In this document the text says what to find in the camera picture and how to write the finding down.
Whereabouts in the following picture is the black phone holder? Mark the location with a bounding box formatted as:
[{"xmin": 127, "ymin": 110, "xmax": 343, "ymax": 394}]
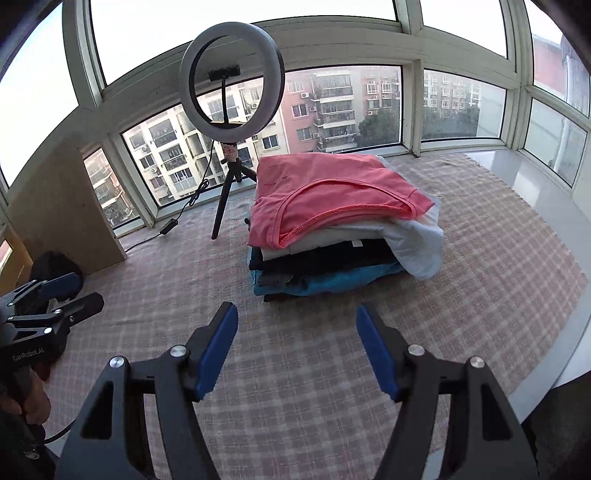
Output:
[{"xmin": 209, "ymin": 65, "xmax": 243, "ymax": 125}]

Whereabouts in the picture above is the black folded garment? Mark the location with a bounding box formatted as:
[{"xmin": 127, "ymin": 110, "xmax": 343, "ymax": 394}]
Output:
[{"xmin": 248, "ymin": 237, "xmax": 400, "ymax": 303}]

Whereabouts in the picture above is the white ring light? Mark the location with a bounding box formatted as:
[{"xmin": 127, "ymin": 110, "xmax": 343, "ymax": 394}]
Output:
[{"xmin": 180, "ymin": 21, "xmax": 286, "ymax": 141}]

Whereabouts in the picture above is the person's left forearm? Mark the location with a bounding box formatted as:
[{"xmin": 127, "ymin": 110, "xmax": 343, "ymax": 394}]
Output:
[{"xmin": 0, "ymin": 397, "xmax": 56, "ymax": 480}]

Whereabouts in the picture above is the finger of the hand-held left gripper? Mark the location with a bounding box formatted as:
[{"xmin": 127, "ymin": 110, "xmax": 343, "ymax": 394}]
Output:
[
  {"xmin": 9, "ymin": 292, "xmax": 105, "ymax": 329},
  {"xmin": 0, "ymin": 272, "xmax": 83, "ymax": 311}
]

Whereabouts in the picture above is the white folded garment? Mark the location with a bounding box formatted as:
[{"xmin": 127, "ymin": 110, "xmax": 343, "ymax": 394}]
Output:
[{"xmin": 261, "ymin": 157, "xmax": 445, "ymax": 280}]

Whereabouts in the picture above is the person's left hand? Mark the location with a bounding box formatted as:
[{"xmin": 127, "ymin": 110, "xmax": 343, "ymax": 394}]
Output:
[{"xmin": 22, "ymin": 364, "xmax": 51, "ymax": 428}]

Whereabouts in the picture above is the pine plank panel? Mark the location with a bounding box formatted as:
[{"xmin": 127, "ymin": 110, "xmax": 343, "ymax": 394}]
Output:
[{"xmin": 0, "ymin": 226, "xmax": 35, "ymax": 287}]

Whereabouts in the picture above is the pink t-shirt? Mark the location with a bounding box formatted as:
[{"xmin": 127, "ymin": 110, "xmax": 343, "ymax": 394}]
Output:
[{"xmin": 248, "ymin": 152, "xmax": 435, "ymax": 250}]

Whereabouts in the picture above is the person's black jacket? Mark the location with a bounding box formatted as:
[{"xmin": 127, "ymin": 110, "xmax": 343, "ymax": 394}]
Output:
[{"xmin": 522, "ymin": 374, "xmax": 591, "ymax": 480}]

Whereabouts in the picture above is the black ring light cable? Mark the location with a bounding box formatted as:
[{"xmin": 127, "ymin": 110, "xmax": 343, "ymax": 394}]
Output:
[{"xmin": 124, "ymin": 138, "xmax": 218, "ymax": 252}]

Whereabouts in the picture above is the pink plaid blanket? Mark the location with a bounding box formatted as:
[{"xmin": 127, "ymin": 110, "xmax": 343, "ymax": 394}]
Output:
[{"xmin": 44, "ymin": 152, "xmax": 587, "ymax": 469}]

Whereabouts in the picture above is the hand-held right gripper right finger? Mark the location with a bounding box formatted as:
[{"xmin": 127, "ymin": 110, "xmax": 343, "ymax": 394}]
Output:
[{"xmin": 355, "ymin": 304, "xmax": 539, "ymax": 480}]

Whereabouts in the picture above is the blue folded garment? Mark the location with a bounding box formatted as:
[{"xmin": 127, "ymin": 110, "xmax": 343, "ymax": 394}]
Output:
[{"xmin": 252, "ymin": 261, "xmax": 411, "ymax": 297}]

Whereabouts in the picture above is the white window frame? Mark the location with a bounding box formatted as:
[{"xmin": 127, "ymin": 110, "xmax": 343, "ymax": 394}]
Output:
[{"xmin": 0, "ymin": 0, "xmax": 591, "ymax": 232}]

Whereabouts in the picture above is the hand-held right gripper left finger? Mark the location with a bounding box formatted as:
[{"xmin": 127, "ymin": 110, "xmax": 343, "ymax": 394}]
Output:
[{"xmin": 54, "ymin": 301, "xmax": 239, "ymax": 480}]

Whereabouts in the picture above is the light wooden board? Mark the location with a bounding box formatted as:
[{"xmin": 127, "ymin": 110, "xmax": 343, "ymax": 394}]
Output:
[{"xmin": 7, "ymin": 124, "xmax": 127, "ymax": 266}]

